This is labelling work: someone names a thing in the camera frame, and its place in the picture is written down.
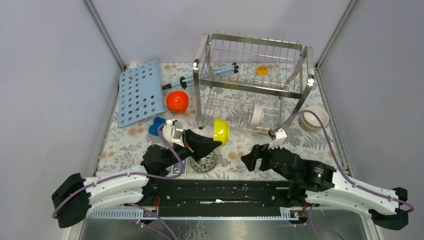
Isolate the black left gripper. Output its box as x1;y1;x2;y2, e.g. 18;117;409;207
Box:
163;128;222;168

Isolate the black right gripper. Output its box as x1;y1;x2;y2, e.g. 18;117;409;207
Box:
239;139;297;183

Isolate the yellow green bowl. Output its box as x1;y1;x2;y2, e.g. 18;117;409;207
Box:
213;117;230;147

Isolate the white ceramic bowl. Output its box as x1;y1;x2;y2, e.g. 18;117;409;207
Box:
248;102;265;126

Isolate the orange plastic bowl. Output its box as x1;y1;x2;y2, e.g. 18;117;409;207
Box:
165;90;190;114

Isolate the beige floral bowl front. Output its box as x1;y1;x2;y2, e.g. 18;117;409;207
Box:
301;106;330;129

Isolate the beige floral bowl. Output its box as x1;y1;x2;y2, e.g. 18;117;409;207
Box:
300;113;323;132
301;106;330;129

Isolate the stainless steel dish rack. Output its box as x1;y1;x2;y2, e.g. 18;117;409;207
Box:
192;32;316;133

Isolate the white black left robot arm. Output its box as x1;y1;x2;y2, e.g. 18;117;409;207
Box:
51;123;230;228

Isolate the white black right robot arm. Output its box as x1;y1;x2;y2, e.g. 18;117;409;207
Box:
240;144;409;231

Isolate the blue playing card box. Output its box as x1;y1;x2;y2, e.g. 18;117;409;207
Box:
170;159;188;177

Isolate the blue toy car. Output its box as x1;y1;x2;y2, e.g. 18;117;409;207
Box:
148;117;166;136

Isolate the floral patterned table mat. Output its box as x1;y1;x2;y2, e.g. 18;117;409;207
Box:
95;62;337;180

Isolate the light blue perforated panel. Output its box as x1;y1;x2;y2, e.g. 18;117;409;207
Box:
117;58;165;128

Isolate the small orange yellow cup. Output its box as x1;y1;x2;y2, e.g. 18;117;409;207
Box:
256;65;269;76

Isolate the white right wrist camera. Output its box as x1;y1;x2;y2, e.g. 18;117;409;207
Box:
268;128;287;149

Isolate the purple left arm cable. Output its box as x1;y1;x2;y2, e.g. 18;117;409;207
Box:
52;123;186;220

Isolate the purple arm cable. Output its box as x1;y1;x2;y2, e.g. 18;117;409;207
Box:
52;123;186;220
269;110;415;213

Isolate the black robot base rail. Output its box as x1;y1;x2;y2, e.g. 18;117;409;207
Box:
135;178;310;218

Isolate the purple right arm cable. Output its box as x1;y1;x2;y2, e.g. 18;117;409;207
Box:
269;110;415;213

